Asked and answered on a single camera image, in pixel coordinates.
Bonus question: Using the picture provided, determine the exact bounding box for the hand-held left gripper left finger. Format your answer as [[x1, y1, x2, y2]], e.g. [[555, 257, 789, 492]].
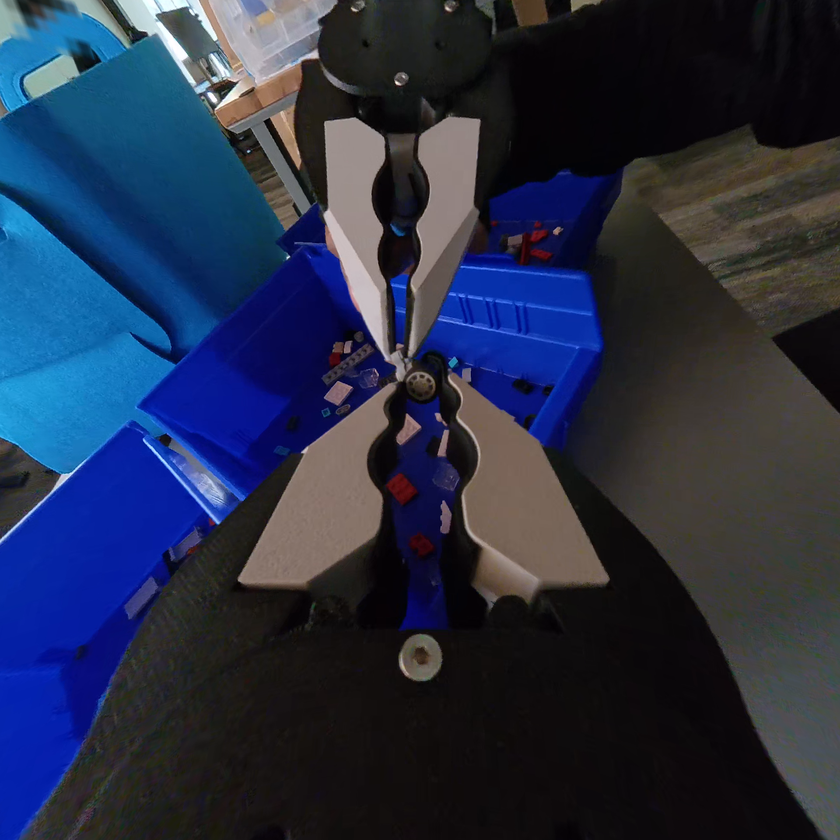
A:
[[238, 386, 400, 598]]

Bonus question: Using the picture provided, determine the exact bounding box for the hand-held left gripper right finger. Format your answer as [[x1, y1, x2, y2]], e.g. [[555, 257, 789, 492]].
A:
[[445, 374, 611, 611]]

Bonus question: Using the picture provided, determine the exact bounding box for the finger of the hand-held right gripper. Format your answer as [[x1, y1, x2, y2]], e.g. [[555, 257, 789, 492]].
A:
[[404, 116, 484, 360], [323, 117, 396, 357]]

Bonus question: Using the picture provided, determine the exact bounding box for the pile of toy bricks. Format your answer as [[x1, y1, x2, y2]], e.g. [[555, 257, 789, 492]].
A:
[[72, 518, 221, 660], [282, 331, 555, 588], [495, 220, 567, 265]]

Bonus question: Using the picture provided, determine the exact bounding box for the blue plastic storage bin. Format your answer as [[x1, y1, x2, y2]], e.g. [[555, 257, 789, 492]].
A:
[[140, 246, 606, 631], [276, 169, 626, 273], [0, 420, 240, 840]]

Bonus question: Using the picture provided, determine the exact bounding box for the black toy wheel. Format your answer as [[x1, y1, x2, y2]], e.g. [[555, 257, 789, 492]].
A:
[[402, 351, 450, 403]]

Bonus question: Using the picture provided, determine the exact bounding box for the grey desk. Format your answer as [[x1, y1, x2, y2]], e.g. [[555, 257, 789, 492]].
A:
[[564, 190, 840, 840]]

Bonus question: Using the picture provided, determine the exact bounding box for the person's right hand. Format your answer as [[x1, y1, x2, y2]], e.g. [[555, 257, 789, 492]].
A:
[[294, 60, 516, 315]]

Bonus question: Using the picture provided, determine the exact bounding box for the wooden workbench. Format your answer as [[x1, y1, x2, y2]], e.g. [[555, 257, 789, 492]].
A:
[[213, 66, 316, 217]]

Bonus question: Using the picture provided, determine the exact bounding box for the clear plastic storage box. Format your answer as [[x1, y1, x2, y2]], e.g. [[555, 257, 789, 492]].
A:
[[210, 0, 336, 83]]

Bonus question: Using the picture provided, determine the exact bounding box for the black monitor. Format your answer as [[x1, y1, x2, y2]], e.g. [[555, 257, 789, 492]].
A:
[[156, 8, 221, 67]]

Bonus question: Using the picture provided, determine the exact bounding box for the blue felt bag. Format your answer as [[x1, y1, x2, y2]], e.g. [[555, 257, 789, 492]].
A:
[[0, 193, 179, 475], [0, 33, 290, 358]]

